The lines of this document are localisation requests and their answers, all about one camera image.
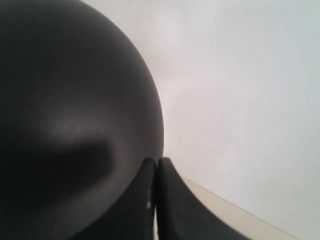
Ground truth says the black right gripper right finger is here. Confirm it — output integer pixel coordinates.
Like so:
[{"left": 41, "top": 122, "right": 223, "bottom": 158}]
[{"left": 157, "top": 157, "right": 247, "bottom": 240}]

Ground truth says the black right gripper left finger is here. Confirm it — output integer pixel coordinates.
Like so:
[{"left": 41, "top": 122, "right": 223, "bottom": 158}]
[{"left": 71, "top": 158, "right": 157, "bottom": 240}]

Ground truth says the black helmet with tinted visor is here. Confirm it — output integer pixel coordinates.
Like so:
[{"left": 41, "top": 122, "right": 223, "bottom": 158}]
[{"left": 0, "top": 0, "right": 164, "bottom": 240}]

